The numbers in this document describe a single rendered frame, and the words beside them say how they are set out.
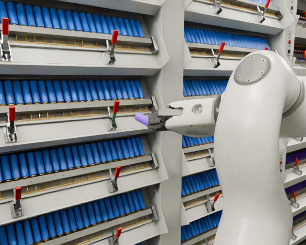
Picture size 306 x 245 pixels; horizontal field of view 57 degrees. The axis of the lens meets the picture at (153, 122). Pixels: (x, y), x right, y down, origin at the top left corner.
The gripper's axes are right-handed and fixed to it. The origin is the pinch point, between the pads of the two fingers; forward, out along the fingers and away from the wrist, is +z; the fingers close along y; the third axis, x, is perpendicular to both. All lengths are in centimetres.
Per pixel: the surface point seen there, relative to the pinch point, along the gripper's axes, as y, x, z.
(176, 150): 34.7, -0.6, 23.4
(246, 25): 55, 54, 9
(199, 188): 56, -12, 27
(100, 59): -0.5, 19.8, 24.6
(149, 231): 34, -29, 31
